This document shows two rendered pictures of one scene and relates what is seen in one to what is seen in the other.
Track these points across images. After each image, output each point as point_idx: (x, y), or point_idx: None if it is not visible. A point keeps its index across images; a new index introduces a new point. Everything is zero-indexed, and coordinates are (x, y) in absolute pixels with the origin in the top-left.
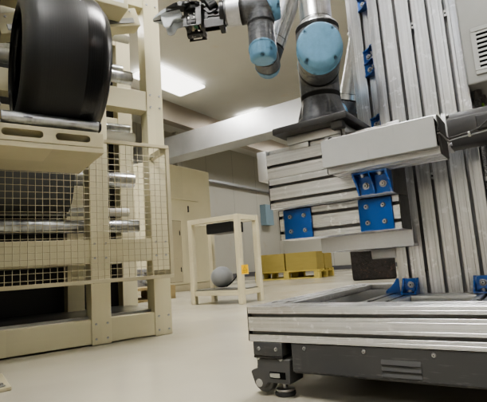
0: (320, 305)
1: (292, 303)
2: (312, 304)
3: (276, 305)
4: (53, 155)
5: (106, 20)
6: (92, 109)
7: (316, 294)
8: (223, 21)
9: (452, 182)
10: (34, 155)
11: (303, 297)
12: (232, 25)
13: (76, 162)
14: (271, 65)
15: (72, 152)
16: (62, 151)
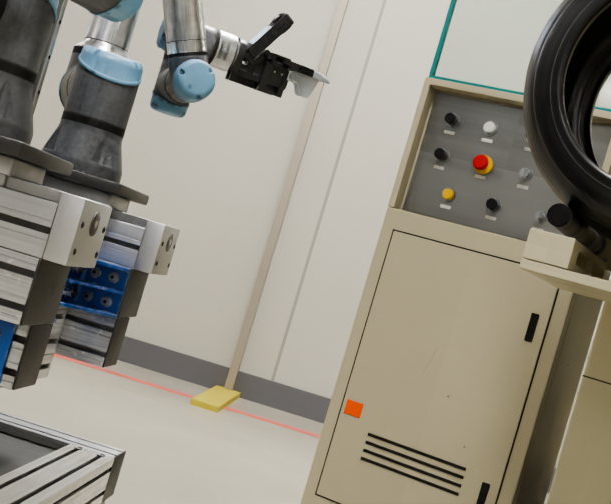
0: (23, 421)
1: (66, 440)
2: (35, 427)
3: (83, 438)
4: (581, 289)
5: (564, 5)
6: (550, 187)
7: (48, 470)
8: (226, 74)
9: None
10: (597, 295)
11: (68, 465)
12: (220, 69)
13: (608, 293)
14: (171, 97)
15: (543, 277)
16: (542, 278)
